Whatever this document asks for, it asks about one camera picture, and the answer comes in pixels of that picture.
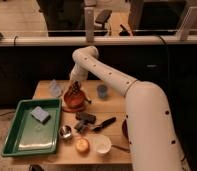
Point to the metal spoon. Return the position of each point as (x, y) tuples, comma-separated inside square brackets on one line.
[(121, 148)]

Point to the office chair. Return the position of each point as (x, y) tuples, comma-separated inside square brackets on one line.
[(103, 17)]

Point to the orange fruit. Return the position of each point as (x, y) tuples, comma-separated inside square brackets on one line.
[(82, 145)]

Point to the dark grey toy object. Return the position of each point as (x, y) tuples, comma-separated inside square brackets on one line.
[(83, 119)]

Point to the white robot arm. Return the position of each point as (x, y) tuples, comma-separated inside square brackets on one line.
[(154, 145)]

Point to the red plate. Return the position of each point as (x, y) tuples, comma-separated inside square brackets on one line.
[(73, 110)]

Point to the red bowl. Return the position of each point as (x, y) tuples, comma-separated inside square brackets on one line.
[(74, 100)]

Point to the dark grape bunch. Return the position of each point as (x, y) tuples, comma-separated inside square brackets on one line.
[(74, 90)]

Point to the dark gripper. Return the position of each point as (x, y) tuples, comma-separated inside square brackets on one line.
[(76, 85)]

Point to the black handled brush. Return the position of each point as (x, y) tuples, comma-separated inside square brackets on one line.
[(104, 124)]

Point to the clear plastic cup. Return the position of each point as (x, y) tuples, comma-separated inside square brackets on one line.
[(55, 89)]

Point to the blue sponge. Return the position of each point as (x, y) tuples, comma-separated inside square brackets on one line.
[(40, 114)]

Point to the green plastic tray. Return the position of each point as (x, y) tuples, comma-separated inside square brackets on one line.
[(28, 136)]

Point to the small metal cup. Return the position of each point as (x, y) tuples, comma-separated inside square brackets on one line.
[(65, 132)]

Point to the purple bowl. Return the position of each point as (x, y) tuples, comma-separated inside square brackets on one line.
[(124, 129)]

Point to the blue plastic cup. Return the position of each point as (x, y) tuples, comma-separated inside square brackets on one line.
[(102, 91)]

